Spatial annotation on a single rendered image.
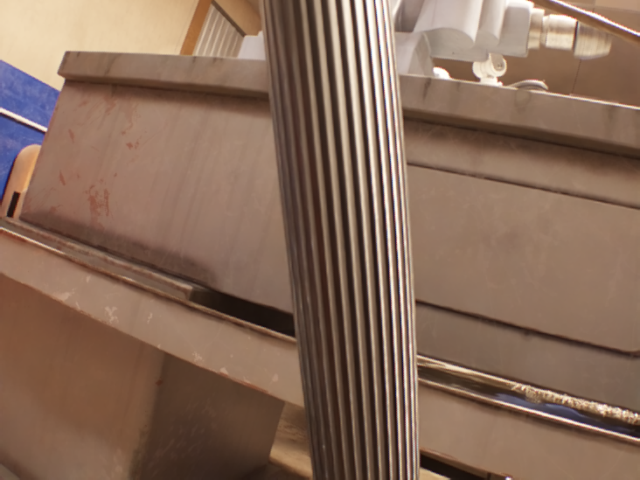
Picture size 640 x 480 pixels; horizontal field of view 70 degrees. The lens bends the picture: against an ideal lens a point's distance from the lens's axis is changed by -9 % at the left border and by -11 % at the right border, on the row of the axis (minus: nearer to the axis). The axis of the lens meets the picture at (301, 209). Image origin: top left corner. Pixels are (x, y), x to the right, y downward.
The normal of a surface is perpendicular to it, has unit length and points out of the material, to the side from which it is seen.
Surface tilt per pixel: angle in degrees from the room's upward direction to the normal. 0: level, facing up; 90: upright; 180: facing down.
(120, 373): 90
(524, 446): 90
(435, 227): 90
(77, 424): 90
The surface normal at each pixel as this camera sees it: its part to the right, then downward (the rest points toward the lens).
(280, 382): -0.37, -0.21
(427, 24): -0.65, -0.30
